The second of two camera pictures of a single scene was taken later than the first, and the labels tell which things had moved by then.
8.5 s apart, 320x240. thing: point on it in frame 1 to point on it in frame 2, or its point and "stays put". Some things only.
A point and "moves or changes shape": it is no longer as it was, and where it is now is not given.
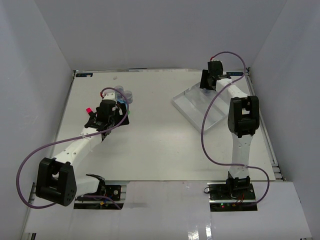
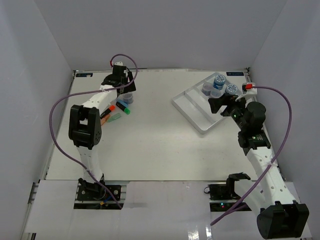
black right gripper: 204,82 to 215,104
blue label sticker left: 83,74 stays put
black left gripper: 123,110 to 130,86
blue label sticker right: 235,73 stays put
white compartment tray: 192,102 stays put
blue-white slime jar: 208,92 moves or changes shape
